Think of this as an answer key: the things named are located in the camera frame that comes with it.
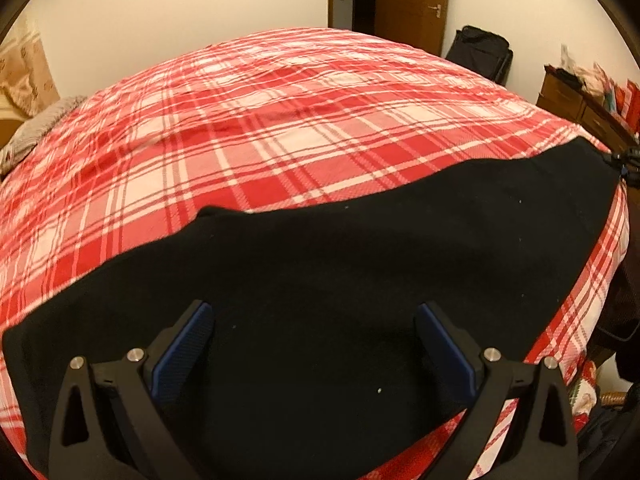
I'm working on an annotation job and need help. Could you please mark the black suitcase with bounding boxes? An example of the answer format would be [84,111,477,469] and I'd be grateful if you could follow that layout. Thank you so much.
[444,25,513,86]

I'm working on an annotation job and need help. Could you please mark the wicker basket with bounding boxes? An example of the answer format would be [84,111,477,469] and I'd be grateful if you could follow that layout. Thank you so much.
[597,390,631,411]

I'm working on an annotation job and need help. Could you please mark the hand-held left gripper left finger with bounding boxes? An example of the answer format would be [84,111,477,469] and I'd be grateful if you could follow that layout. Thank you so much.
[48,300,216,480]

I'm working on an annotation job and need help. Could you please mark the red and green printed cloth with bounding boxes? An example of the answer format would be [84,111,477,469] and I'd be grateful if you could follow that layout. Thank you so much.
[567,360,601,431]

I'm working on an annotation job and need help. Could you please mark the brown wooden door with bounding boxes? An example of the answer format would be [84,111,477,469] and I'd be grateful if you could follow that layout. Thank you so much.
[376,0,453,58]

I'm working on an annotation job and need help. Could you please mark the striped pillow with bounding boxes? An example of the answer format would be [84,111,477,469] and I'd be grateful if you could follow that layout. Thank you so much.
[0,96,86,176]

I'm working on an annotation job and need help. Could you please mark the brown wooden dresser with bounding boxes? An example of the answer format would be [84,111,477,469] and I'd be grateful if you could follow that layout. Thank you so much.
[537,65,640,146]

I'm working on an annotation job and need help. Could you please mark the beige cloth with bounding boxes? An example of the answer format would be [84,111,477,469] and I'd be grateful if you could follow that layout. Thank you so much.
[570,62,606,96]

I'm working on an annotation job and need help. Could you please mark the clutter on cabinet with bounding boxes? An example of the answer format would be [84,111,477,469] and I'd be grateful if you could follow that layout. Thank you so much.
[602,77,640,131]

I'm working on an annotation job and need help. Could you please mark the bed with red plaid sheet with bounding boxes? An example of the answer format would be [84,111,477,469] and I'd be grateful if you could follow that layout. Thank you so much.
[0,27,633,480]

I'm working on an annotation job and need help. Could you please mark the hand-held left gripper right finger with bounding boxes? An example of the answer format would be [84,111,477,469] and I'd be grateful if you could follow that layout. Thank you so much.
[414,301,581,480]

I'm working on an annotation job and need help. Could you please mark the beige floral curtain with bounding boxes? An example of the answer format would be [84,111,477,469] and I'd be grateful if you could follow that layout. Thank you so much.
[0,27,61,121]

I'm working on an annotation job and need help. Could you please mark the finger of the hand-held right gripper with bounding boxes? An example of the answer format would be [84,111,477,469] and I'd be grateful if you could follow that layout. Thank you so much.
[605,146,640,181]

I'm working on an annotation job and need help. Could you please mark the black pants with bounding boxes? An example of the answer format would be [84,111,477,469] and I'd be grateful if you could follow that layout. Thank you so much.
[2,137,626,480]

